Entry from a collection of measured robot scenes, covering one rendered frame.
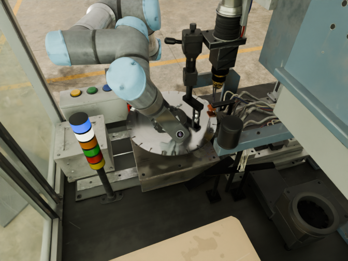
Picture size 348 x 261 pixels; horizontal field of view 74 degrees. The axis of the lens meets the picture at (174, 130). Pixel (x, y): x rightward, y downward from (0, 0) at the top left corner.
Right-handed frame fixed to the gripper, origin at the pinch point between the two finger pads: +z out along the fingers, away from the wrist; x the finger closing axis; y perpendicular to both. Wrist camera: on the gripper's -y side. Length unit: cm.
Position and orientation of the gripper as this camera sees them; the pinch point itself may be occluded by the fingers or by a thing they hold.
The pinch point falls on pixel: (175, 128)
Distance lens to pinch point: 77.2
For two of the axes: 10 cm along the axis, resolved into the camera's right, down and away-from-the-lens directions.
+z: 2.7, 2.5, 9.3
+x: -7.4, 6.7, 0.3
